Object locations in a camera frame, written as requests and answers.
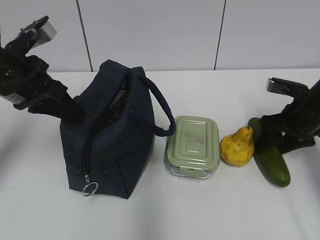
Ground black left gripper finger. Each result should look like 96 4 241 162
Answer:
28 105 60 118
48 93 84 123

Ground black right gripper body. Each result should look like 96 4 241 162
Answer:
259 81 320 140

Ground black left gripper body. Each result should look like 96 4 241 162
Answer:
0 32 67 110

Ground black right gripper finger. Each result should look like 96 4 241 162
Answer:
254 122 284 154
278 134 316 155

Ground green cucumber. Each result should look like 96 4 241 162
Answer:
248 117 291 188

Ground yellow pear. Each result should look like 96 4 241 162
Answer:
219 126 255 167

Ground dark blue insulated lunch bag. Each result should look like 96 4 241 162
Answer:
60 59 176 199

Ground green lid glass food container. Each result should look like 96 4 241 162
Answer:
164 115 220 179

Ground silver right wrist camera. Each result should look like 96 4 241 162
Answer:
265 77 309 98

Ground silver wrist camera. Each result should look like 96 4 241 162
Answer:
265 77 309 98
17 15 57 49

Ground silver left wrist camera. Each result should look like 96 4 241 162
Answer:
17 15 57 49

